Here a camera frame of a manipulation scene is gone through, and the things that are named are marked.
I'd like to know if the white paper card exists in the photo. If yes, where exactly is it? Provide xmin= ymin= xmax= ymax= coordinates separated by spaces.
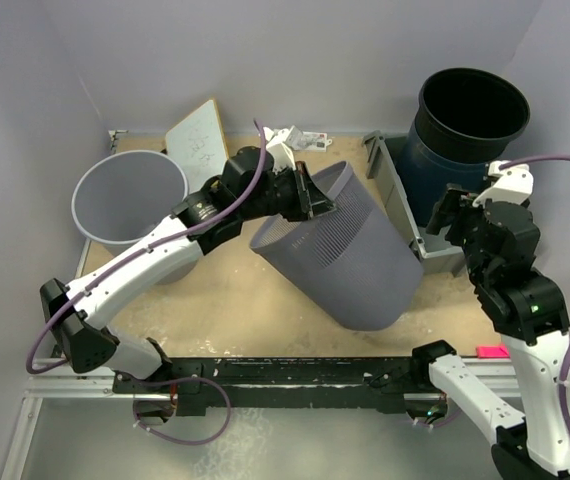
xmin=285 ymin=125 xmax=333 ymax=152

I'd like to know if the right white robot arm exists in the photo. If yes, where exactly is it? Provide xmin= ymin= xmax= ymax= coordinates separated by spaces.
xmin=409 ymin=184 xmax=570 ymax=479

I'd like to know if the grey slotted square bin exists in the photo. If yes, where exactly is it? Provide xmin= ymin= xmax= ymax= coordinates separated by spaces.
xmin=250 ymin=161 xmax=424 ymax=331

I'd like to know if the dark blue round bin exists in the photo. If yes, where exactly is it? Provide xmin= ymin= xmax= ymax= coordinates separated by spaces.
xmin=394 ymin=68 xmax=530 ymax=227

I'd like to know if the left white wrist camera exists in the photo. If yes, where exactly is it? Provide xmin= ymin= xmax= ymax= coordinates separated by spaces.
xmin=263 ymin=127 xmax=295 ymax=174

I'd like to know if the pink tape marker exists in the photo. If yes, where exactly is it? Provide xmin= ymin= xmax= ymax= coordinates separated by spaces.
xmin=476 ymin=344 xmax=510 ymax=359

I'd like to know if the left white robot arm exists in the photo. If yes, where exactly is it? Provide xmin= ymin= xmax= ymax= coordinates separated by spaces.
xmin=40 ymin=147 xmax=336 ymax=392

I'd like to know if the smooth lavender round bin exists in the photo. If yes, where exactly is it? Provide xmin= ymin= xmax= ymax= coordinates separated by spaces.
xmin=70 ymin=150 xmax=200 ymax=286

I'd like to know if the grey plastic crate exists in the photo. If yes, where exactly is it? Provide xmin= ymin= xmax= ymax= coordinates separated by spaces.
xmin=362 ymin=131 xmax=465 ymax=276

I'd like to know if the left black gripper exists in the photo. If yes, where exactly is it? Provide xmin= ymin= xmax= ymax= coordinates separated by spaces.
xmin=240 ymin=162 xmax=338 ymax=224

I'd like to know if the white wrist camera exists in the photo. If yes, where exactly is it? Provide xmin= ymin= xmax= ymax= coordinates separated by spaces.
xmin=263 ymin=127 xmax=295 ymax=174
xmin=472 ymin=160 xmax=534 ymax=208

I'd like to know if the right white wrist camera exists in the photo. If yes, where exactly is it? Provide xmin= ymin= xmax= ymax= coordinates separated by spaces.
xmin=472 ymin=160 xmax=534 ymax=208

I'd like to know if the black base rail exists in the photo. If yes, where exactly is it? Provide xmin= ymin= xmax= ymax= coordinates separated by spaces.
xmin=113 ymin=340 xmax=456 ymax=417

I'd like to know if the small whiteboard wooden frame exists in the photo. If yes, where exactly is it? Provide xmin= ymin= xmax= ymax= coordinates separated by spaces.
xmin=165 ymin=99 xmax=228 ymax=193

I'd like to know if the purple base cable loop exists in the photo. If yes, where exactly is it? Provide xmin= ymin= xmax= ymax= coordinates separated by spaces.
xmin=132 ymin=375 xmax=234 ymax=447

